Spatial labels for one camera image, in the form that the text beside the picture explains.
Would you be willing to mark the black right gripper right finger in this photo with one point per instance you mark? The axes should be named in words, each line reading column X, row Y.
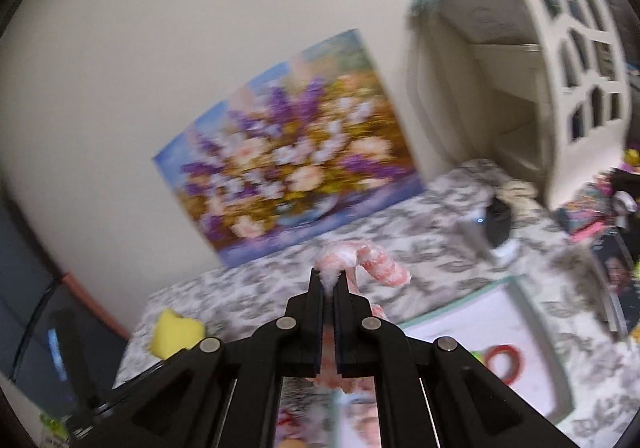
column 370, row 347

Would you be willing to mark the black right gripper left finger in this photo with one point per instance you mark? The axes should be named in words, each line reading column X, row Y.
column 250, row 372

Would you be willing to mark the pink fluffy towel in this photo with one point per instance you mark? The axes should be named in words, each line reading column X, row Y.
column 346, row 257

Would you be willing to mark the yellow green sponge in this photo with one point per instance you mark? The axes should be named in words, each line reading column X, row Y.
column 173, row 333

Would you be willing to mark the red tape roll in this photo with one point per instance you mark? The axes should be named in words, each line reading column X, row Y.
column 505, row 361

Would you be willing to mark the floral pink scrunchie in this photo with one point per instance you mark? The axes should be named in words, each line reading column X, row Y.
column 318, row 416

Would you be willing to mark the green wet wipes pack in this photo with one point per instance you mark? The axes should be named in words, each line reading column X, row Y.
column 53, row 433

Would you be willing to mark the teal white tray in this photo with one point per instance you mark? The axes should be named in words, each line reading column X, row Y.
column 501, row 313

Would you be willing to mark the white power strip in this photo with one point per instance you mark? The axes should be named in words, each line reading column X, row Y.
column 474, row 231

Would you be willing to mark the floral grey blanket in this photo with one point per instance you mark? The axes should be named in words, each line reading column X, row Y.
column 422, row 234

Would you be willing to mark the black power adapter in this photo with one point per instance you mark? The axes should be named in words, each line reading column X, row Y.
column 497, row 222

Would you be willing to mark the floral painting canvas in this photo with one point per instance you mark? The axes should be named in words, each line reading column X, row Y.
column 309, row 145

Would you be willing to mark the white wooden shelf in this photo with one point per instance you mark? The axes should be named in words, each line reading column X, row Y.
column 566, row 58

